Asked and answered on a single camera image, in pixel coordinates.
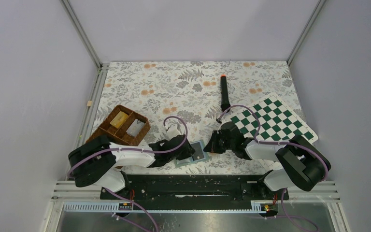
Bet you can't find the yellow block in basket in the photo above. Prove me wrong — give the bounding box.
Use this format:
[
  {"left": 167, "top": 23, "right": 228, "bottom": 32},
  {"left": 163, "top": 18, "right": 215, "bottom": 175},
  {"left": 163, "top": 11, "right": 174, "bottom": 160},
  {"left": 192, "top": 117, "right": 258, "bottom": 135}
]
[{"left": 110, "top": 111, "right": 129, "bottom": 129}]

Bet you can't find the floral patterned table mat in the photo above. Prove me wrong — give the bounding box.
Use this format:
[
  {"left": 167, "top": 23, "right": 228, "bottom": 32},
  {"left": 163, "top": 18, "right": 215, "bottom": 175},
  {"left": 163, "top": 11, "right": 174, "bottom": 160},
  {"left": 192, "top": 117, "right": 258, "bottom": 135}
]
[{"left": 82, "top": 60, "right": 321, "bottom": 176}]

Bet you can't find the aluminium cable duct rail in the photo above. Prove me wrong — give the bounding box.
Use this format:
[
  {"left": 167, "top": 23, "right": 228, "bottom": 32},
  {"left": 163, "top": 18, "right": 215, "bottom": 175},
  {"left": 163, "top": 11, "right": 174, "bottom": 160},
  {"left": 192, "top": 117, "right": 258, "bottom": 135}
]
[{"left": 63, "top": 201, "right": 270, "bottom": 215}]

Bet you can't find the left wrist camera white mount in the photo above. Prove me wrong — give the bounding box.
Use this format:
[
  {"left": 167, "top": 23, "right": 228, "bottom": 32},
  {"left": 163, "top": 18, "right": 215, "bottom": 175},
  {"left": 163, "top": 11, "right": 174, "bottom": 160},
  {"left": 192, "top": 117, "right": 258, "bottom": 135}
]
[{"left": 166, "top": 126, "right": 181, "bottom": 139}]

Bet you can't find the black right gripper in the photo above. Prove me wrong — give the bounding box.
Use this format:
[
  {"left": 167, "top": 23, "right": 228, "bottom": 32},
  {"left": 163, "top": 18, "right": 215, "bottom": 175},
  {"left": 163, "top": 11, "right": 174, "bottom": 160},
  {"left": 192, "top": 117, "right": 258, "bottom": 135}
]
[{"left": 203, "top": 130, "right": 235, "bottom": 154}]

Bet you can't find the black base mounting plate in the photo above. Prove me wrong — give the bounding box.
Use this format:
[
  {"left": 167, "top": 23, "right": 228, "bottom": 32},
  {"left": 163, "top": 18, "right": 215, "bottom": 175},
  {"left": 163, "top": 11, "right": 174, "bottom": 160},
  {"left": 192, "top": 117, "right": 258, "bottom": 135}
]
[{"left": 117, "top": 174, "right": 289, "bottom": 210}]

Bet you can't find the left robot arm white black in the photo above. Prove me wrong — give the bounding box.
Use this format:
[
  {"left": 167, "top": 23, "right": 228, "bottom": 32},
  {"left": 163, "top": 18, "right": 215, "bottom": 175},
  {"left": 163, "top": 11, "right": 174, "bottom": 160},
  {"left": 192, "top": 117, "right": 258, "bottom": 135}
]
[{"left": 67, "top": 135, "right": 195, "bottom": 199}]

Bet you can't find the brown wicker basket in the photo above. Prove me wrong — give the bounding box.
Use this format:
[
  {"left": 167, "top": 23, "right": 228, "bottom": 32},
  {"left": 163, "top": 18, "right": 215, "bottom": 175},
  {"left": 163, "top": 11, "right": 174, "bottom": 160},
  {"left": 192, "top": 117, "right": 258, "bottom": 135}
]
[{"left": 86, "top": 105, "right": 150, "bottom": 146}]

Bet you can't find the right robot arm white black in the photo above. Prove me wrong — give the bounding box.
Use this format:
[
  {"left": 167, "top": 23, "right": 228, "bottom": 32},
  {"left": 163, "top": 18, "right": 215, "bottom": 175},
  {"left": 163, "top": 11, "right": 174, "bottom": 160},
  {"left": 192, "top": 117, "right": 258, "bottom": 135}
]
[{"left": 203, "top": 122, "right": 331, "bottom": 199}]

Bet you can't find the white card in basket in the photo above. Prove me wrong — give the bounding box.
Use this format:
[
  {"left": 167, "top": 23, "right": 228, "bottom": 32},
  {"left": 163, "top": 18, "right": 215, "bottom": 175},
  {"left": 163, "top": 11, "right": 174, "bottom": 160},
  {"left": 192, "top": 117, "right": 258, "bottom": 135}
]
[{"left": 126, "top": 119, "right": 145, "bottom": 137}]

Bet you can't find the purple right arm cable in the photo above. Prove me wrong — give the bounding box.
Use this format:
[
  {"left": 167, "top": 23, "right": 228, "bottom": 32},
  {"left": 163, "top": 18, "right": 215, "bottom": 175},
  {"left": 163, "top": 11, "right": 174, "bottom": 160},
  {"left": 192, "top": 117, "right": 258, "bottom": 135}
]
[{"left": 215, "top": 104, "right": 329, "bottom": 183}]

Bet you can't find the green white chessboard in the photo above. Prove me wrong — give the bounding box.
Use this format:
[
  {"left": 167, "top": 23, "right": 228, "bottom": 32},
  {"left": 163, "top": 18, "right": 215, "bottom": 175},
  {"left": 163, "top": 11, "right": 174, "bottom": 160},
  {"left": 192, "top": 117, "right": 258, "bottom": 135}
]
[{"left": 225, "top": 93, "right": 319, "bottom": 170}]

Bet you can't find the black microphone orange tip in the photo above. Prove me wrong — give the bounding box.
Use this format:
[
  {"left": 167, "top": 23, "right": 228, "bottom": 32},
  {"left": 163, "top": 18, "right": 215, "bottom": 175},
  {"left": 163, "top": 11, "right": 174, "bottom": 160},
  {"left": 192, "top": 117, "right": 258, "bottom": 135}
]
[{"left": 220, "top": 75, "right": 230, "bottom": 112}]

